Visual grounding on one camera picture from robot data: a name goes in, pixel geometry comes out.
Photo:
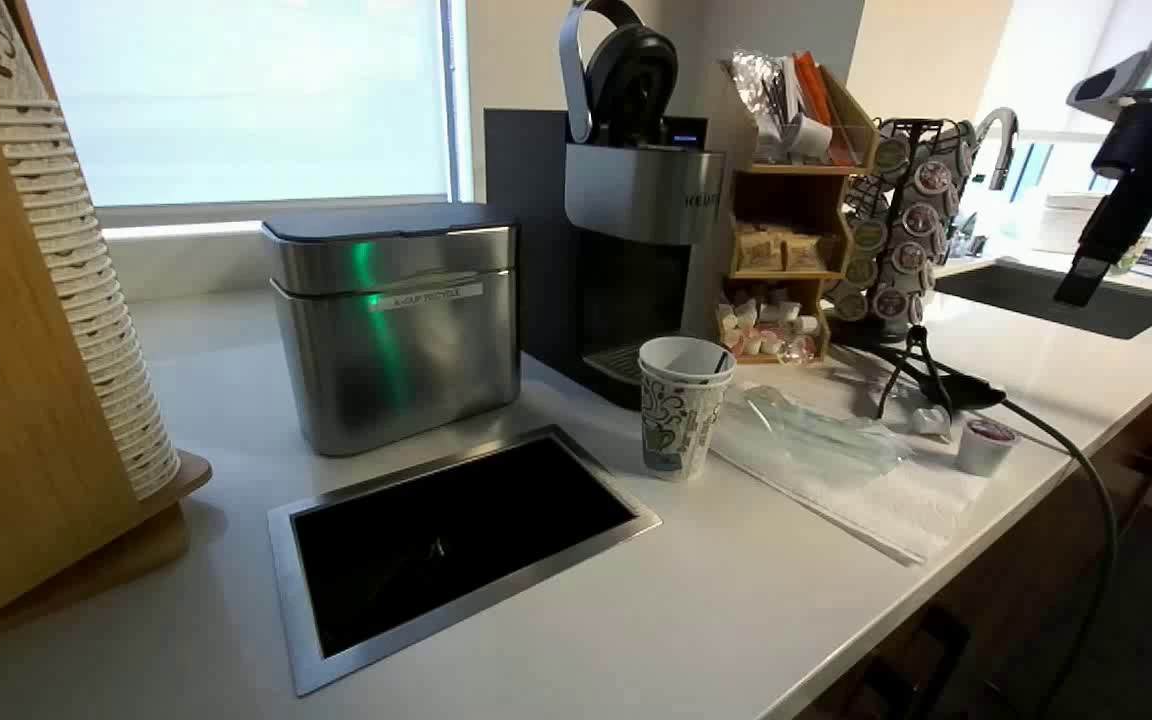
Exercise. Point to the rows of coffee pods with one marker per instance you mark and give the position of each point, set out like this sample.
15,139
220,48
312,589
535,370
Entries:
908,255

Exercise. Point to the white coffee pod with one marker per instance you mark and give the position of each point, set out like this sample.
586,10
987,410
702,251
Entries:
986,445

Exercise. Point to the black and silver coffee maker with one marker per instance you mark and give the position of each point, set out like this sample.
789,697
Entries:
626,200

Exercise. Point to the coffee maker lid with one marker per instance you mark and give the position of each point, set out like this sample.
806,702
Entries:
626,75

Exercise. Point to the stack of white containers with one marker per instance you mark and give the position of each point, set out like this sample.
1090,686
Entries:
1066,220

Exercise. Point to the silver tap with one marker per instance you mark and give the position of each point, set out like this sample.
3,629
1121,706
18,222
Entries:
1004,125

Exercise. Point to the dark sink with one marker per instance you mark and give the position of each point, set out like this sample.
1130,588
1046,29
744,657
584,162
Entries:
1056,295

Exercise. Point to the stand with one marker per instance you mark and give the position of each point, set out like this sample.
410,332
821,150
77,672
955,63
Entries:
966,390

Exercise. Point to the bundle of orange packets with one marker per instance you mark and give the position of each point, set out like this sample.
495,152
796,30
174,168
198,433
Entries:
816,90

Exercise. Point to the wooden condiment organizer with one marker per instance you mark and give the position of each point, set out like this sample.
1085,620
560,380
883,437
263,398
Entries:
806,200

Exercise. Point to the small white creamer cup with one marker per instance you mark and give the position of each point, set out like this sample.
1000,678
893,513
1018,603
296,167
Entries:
932,421

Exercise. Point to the row of brown sugar packets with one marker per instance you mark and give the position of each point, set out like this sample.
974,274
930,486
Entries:
776,250

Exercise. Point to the bundle of silver packets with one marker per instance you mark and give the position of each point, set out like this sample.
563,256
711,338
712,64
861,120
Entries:
758,95

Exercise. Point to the heap of creamer cups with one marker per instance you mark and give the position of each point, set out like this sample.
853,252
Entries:
761,325

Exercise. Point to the clear plastic wrapper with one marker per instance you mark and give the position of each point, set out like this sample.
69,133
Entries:
826,435

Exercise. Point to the white paper towel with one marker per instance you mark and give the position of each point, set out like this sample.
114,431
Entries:
896,510

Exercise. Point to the patterned paper cup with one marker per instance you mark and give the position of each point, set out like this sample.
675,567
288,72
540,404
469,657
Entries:
681,420

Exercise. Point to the recycling bin lid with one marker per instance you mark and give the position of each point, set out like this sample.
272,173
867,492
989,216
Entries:
386,222

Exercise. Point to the stainless steel recycling bin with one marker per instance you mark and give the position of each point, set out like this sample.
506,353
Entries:
396,340

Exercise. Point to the steel framed counter trash chute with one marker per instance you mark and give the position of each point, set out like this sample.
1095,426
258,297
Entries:
456,540

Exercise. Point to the window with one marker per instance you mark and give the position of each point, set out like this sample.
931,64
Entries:
236,100

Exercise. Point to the stack of paper cups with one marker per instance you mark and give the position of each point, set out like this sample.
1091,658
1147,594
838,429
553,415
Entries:
86,280

